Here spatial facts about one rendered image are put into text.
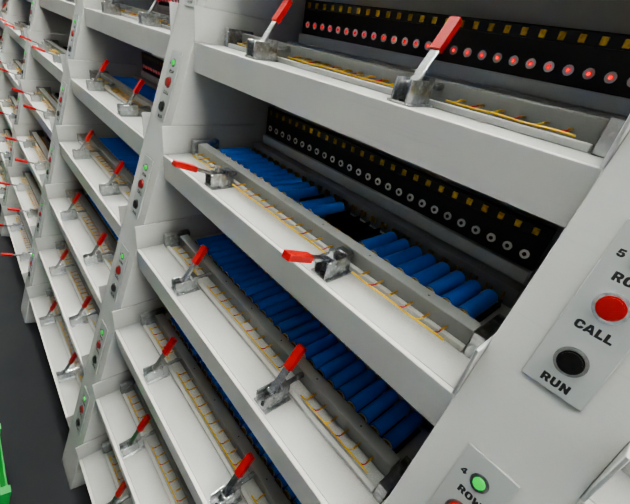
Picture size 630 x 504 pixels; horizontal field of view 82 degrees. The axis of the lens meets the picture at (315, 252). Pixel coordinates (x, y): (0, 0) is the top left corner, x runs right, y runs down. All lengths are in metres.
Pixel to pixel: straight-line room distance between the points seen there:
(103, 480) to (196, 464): 0.47
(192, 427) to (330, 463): 0.31
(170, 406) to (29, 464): 0.62
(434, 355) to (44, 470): 1.11
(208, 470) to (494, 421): 0.47
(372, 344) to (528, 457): 0.15
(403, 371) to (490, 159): 0.20
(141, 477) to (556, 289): 0.80
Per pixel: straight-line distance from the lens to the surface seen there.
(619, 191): 0.30
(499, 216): 0.48
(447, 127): 0.35
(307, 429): 0.50
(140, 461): 0.91
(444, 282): 0.43
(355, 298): 0.39
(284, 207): 0.51
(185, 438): 0.71
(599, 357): 0.30
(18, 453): 1.33
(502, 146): 0.33
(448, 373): 0.35
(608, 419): 0.31
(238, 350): 0.57
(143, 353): 0.83
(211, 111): 0.75
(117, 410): 0.99
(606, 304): 0.30
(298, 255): 0.36
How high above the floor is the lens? 1.03
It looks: 17 degrees down
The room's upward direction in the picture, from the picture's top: 24 degrees clockwise
